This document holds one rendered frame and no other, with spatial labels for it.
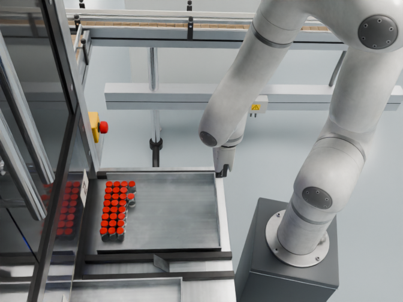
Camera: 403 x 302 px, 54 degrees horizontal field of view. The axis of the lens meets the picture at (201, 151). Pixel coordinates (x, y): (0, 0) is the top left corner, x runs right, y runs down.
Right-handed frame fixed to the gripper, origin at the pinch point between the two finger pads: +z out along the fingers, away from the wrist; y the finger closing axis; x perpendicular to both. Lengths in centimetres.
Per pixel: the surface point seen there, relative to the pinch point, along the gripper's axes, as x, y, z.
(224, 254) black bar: -0.2, 22.1, 8.9
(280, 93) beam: 43, -84, 44
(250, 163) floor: 35, -81, 99
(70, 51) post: -38, -8, -36
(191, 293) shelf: -9.6, 31.8, 10.9
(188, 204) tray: -9.6, 4.4, 10.7
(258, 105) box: 31, -79, 48
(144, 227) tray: -22.6, 12.1, 10.7
